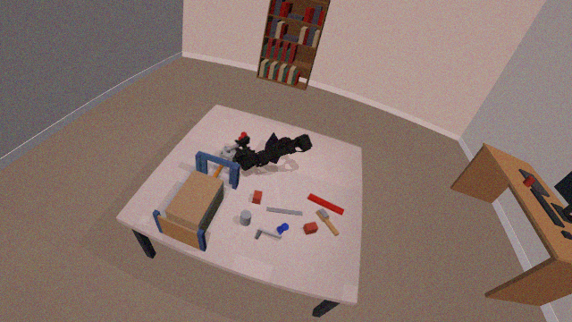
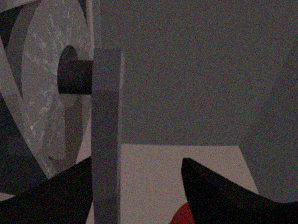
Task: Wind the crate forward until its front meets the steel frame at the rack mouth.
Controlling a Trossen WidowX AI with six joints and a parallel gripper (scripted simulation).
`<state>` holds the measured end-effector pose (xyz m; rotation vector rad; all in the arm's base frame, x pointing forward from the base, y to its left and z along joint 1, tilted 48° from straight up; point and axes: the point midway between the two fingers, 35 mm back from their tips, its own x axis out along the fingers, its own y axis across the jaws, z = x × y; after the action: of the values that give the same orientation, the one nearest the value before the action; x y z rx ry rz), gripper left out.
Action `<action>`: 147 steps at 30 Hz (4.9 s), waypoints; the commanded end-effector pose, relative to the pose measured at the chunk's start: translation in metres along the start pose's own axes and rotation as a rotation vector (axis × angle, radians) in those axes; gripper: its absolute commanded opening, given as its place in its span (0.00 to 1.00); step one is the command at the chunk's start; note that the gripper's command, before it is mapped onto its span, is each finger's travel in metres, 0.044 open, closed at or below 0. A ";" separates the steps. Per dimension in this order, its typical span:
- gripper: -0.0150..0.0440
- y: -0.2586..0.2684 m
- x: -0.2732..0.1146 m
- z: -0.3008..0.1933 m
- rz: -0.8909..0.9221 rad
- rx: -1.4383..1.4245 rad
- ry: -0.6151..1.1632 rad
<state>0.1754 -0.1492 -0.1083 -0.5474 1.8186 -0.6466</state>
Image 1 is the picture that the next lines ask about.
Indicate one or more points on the grey crank handle with blue knob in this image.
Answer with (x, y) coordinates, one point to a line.
(279, 229)

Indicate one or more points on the grey cylinder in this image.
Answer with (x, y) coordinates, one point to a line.
(245, 217)

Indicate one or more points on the red cube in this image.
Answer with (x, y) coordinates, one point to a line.
(310, 228)
(257, 197)

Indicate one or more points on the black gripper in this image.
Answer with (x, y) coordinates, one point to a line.
(244, 142)

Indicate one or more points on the red flat bar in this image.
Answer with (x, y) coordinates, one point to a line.
(325, 204)

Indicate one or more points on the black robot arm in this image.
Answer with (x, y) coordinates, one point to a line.
(283, 147)

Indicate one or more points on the grey flat bar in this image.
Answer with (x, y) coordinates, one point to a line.
(284, 211)

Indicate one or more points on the crank handle with dark red grip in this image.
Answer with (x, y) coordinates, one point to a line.
(243, 134)

